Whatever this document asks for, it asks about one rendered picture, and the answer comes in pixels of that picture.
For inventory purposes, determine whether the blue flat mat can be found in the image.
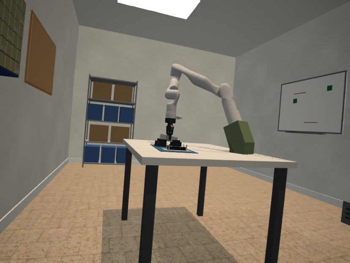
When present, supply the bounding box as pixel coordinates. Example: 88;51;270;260
151;138;197;153

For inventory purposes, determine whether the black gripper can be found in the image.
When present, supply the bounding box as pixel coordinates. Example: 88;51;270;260
165;118;176;141

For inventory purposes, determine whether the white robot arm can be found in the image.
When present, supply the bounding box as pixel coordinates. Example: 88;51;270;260
165;64;242;124

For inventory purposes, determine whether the grey rectangular cover with black slots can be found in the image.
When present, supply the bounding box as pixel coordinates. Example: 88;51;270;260
159;134;178;142

